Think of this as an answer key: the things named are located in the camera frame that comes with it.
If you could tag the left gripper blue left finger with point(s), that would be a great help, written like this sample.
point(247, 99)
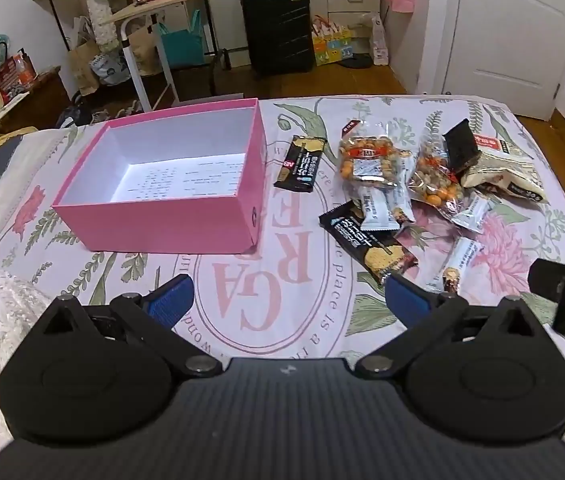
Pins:
point(151, 318)

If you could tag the black suitcase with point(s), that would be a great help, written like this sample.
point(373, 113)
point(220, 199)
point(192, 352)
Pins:
point(279, 36)

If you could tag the dark wooden nightstand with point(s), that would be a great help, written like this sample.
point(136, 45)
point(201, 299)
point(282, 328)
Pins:
point(41, 107)

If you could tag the pink cardboard box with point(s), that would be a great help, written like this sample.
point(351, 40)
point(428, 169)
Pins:
point(187, 180)

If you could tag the teal shopping bag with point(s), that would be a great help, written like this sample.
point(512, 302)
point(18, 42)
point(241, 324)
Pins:
point(184, 47)

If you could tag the black biscuit bar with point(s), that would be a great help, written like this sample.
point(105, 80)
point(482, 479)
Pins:
point(379, 252)

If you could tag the beige sunflower seed bag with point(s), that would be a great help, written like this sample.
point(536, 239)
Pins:
point(503, 166)

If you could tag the white panel door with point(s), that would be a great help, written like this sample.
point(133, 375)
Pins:
point(511, 51)

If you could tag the brown paper bag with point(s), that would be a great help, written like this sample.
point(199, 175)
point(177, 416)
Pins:
point(79, 60)

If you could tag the small black snack packet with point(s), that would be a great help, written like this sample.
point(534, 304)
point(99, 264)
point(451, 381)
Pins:
point(462, 147)

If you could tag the white snack bar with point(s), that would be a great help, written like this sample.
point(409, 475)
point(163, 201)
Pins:
point(377, 216)
point(399, 198)
point(463, 252)
point(472, 217)

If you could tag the black biscuit bar wrapper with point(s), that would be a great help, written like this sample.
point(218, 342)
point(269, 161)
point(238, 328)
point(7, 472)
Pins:
point(299, 169)

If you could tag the floral pink bedsheet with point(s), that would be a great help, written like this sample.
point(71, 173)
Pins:
point(299, 295)

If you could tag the clear bag mixed nuts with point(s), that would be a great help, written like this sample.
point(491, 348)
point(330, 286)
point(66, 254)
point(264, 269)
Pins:
point(432, 181)
point(367, 155)

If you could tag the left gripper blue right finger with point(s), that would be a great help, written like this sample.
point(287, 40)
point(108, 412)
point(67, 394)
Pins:
point(427, 316)

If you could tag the colourful gift box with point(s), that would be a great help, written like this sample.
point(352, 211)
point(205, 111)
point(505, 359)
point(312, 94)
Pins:
point(332, 42)

